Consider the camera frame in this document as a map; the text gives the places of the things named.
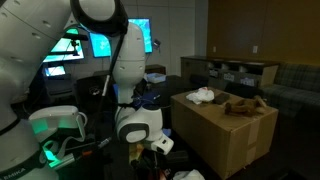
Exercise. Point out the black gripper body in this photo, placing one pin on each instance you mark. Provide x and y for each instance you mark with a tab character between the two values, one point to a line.
151	166

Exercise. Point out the thick black foam block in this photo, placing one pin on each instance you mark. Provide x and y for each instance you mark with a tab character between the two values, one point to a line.
176	156

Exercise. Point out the large white towel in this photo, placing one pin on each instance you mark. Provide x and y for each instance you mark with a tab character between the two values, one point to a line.
188	175

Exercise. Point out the brown plush toy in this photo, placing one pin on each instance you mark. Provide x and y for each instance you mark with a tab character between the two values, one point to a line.
243	108

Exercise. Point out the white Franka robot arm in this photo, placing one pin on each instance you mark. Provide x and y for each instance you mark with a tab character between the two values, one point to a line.
20	50

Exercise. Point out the large cardboard box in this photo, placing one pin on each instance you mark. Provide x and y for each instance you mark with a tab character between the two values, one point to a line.
213	146

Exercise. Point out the blue sponge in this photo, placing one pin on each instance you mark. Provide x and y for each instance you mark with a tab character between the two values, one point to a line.
167	132

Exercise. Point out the black tool orange tip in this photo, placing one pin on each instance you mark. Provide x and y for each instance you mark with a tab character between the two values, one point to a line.
87	153

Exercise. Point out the crumpled white cloth red mark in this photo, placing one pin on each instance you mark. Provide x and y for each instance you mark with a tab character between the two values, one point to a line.
200	96

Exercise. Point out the white plastic bin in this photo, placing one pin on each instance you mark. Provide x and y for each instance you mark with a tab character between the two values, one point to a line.
156	78

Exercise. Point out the black office chair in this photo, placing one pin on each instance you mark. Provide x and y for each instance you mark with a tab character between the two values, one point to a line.
86	100

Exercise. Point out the black chair backrest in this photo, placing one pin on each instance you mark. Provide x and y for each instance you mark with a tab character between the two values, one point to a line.
198	81
243	90

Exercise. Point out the wooden shelf cabinet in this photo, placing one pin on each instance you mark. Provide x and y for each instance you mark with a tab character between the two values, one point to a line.
191	68

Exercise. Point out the white labelled storage bin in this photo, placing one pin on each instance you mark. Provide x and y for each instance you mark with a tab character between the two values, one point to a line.
229	77
247	81
213	73

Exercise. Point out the small lit screen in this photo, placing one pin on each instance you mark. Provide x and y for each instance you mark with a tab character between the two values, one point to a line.
55	71

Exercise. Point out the smaller desk monitor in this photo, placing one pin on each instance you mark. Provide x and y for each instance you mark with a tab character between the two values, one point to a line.
63	48

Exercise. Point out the plaid green sofa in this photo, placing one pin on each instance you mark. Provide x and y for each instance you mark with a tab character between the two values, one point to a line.
293	91

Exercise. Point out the tan wrist mount plate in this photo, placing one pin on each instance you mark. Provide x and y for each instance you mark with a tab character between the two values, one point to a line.
136	153

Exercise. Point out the small wall bracket device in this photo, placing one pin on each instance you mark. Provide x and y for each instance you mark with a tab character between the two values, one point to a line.
156	43

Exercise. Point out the white wall outlet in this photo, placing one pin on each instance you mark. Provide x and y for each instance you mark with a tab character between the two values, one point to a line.
255	49
214	49

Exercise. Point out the large wall monitor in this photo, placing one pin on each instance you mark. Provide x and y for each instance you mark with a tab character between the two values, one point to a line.
146	33

